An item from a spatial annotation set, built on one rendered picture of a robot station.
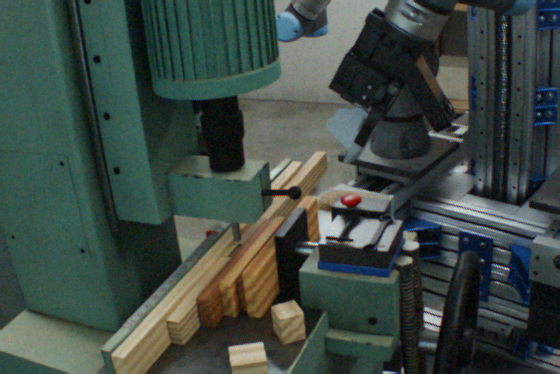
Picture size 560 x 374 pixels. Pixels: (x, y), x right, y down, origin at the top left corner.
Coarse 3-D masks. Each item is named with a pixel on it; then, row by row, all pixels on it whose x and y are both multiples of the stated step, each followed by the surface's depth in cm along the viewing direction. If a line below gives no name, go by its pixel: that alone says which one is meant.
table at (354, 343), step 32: (320, 192) 126; (320, 224) 115; (224, 320) 92; (256, 320) 91; (320, 320) 90; (192, 352) 86; (224, 352) 85; (288, 352) 84; (320, 352) 91; (352, 352) 91; (384, 352) 89
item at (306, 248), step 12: (300, 216) 98; (288, 228) 95; (300, 228) 98; (276, 240) 93; (288, 240) 94; (300, 240) 98; (276, 252) 94; (288, 252) 95; (300, 252) 97; (288, 264) 95; (300, 264) 100; (288, 276) 96; (288, 288) 96
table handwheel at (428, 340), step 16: (464, 256) 91; (464, 272) 87; (480, 272) 101; (448, 288) 87; (464, 288) 85; (448, 304) 84; (464, 304) 84; (448, 320) 83; (464, 320) 104; (400, 336) 97; (432, 336) 95; (448, 336) 82; (464, 336) 92; (432, 352) 95; (448, 352) 81; (464, 352) 91; (448, 368) 81; (464, 368) 104
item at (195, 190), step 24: (192, 168) 98; (240, 168) 96; (264, 168) 97; (168, 192) 99; (192, 192) 97; (216, 192) 95; (240, 192) 94; (192, 216) 99; (216, 216) 97; (240, 216) 95
